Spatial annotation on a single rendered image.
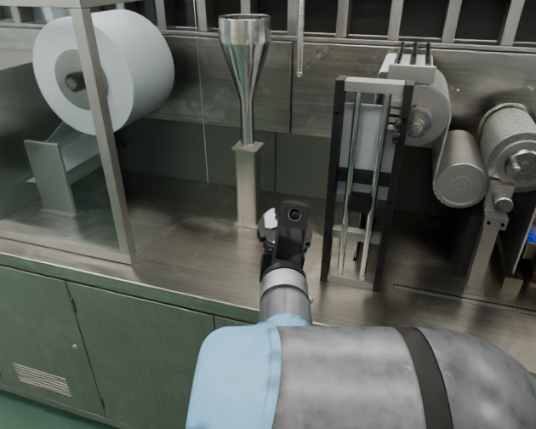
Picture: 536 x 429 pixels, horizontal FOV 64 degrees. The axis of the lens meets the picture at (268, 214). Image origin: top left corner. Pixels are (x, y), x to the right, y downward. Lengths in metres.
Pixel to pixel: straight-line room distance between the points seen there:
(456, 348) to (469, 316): 0.92
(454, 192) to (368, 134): 0.29
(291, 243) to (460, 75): 0.88
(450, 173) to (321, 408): 0.97
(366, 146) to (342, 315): 0.41
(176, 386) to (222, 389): 1.29
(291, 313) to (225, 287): 0.61
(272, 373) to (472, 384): 0.11
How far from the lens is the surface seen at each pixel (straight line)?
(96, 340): 1.58
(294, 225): 0.69
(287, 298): 0.61
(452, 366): 0.27
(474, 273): 1.26
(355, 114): 0.99
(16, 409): 2.30
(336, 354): 0.26
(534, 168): 1.16
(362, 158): 1.04
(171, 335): 1.37
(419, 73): 1.06
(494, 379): 0.28
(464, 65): 1.42
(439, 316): 1.18
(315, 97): 1.47
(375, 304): 1.16
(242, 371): 0.25
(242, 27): 1.19
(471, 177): 1.17
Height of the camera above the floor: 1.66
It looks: 30 degrees down
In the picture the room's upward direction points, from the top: straight up
